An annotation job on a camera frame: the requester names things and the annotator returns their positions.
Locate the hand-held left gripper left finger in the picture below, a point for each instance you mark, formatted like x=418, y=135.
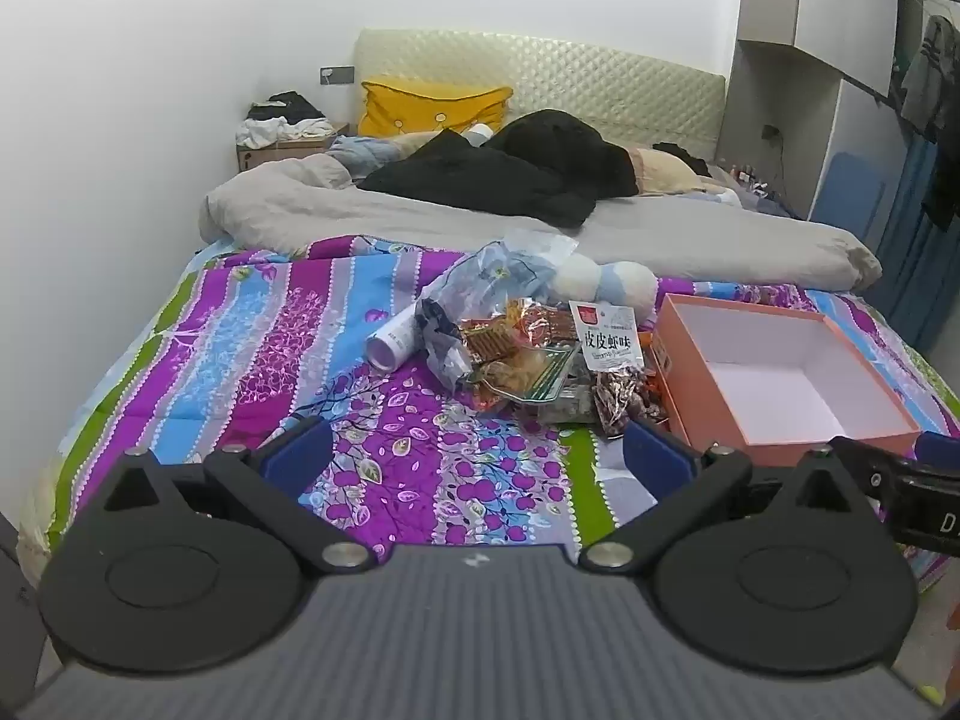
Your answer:
x=296, y=454

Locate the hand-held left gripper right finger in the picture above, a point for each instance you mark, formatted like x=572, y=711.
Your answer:
x=660, y=461

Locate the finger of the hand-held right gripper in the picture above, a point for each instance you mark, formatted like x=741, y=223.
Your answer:
x=941, y=450
x=870, y=465

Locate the pink cardboard box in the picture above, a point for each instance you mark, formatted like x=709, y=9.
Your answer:
x=787, y=431

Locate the white snack packet red label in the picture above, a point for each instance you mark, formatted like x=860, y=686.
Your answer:
x=609, y=337

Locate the green-edged snack packet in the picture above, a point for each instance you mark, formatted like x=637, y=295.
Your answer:
x=517, y=379

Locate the purple floral printed bed sheet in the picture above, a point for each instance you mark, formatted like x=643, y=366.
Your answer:
x=225, y=360

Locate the white cardboard tube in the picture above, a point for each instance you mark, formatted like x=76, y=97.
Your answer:
x=390, y=345

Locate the pile of mixed snack packets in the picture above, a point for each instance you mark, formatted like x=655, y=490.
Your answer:
x=547, y=326

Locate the white and blue plush toy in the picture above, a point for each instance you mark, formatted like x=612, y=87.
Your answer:
x=592, y=277

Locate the blue curtain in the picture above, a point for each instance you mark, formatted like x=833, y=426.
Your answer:
x=915, y=255

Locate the grey duvet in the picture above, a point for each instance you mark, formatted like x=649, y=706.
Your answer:
x=712, y=240

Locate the clear plastic bag blue print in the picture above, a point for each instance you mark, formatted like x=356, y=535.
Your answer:
x=480, y=277

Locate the bedside clutter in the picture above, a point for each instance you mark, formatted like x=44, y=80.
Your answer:
x=757, y=187

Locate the beige pillow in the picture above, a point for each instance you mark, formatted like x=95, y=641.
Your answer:
x=660, y=169

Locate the brown cardboard box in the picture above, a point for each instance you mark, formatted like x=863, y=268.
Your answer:
x=262, y=156

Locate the light blue cloth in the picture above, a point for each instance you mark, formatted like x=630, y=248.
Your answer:
x=367, y=150

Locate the black jacket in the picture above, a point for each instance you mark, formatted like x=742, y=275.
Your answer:
x=525, y=172

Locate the pile of clothes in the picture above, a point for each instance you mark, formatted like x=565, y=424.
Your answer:
x=277, y=124

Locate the hanging dark clothes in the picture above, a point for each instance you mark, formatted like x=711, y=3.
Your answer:
x=934, y=90

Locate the yellow pillow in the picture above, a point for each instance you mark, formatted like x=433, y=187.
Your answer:
x=420, y=109

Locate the cream quilted headboard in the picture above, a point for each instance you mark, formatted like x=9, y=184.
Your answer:
x=600, y=82

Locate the white wardrobe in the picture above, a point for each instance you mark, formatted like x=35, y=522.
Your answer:
x=825, y=7

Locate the black wall plug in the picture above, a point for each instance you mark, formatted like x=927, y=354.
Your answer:
x=770, y=133

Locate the grey wall socket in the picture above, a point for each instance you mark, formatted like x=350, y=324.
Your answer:
x=337, y=75

